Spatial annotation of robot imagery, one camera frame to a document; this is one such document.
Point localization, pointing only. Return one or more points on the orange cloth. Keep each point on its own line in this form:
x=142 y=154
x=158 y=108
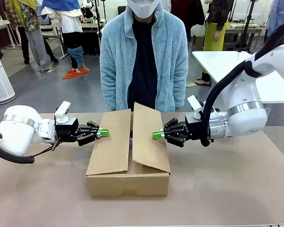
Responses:
x=73 y=74

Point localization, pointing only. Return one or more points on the mannequin in floral vest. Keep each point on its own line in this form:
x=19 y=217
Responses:
x=35 y=35

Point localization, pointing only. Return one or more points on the person in blue shirt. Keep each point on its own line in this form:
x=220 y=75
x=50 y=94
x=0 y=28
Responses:
x=278 y=14

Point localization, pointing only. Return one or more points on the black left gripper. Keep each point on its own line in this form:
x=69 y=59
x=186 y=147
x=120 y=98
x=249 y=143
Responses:
x=66 y=131

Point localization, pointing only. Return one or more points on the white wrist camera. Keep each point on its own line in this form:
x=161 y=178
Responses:
x=195 y=105
x=62 y=110

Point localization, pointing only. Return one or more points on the black tripod stand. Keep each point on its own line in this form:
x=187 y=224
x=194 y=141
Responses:
x=247 y=23

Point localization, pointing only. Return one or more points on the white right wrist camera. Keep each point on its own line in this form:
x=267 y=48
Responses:
x=195 y=105

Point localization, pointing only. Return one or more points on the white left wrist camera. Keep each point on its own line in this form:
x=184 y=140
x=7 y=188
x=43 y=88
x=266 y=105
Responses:
x=62 y=110

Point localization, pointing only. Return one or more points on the person in blue fleece jacket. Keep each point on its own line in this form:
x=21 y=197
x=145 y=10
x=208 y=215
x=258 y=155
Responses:
x=116 y=66

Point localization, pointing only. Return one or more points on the white side table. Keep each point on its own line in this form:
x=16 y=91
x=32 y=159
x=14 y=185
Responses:
x=227 y=63

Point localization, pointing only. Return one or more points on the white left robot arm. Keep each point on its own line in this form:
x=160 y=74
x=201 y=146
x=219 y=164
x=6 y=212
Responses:
x=16 y=130

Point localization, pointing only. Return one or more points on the white face mask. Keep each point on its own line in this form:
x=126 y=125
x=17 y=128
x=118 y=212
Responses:
x=143 y=8

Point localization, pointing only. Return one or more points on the small background cardboard box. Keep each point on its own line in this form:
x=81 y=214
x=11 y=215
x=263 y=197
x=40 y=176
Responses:
x=198 y=41

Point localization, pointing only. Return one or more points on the white air purifier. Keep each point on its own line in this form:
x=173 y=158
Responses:
x=0 y=80

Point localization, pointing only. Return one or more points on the grey background table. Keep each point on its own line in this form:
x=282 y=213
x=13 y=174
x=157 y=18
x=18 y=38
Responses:
x=0 y=24

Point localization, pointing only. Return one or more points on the black office chair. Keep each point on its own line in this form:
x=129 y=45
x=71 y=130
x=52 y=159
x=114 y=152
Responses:
x=121 y=10

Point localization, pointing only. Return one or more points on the brown cardboard box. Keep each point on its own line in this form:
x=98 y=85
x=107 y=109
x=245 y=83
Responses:
x=127 y=184

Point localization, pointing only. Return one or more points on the person in plaid shirt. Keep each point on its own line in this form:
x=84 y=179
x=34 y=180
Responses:
x=23 y=45

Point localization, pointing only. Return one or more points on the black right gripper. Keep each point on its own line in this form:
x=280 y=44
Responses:
x=192 y=127

